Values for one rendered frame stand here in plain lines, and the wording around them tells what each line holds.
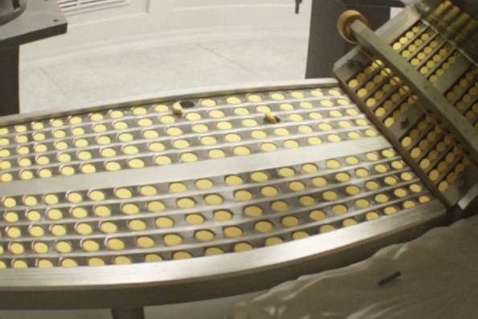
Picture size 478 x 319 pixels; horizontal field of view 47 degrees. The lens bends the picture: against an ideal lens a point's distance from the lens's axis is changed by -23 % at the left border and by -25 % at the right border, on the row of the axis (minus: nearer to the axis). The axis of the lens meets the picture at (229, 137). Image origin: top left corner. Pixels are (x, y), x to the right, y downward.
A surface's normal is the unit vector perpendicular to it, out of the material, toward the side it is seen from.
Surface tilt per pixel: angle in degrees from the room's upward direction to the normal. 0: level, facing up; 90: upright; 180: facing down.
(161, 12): 90
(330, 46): 90
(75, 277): 0
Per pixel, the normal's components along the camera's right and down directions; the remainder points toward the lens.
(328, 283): 0.07, -0.55
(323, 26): -0.89, 0.16
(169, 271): 0.09, -0.85
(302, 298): -0.22, -0.52
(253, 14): 0.35, 0.51
